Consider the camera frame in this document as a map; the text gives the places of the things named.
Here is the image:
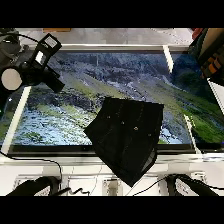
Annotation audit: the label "black shorts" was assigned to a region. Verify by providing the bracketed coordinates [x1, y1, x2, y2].
[82, 96, 165, 188]

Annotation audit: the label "black cable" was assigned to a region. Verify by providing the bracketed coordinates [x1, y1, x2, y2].
[0, 150, 64, 183]
[53, 186, 92, 197]
[132, 176, 170, 197]

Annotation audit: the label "red garment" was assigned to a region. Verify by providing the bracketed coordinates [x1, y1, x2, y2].
[191, 27, 205, 41]

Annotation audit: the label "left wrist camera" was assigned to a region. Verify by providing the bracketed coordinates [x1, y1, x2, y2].
[30, 32, 63, 72]

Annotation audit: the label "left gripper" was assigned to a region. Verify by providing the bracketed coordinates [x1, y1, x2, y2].
[37, 65, 60, 89]

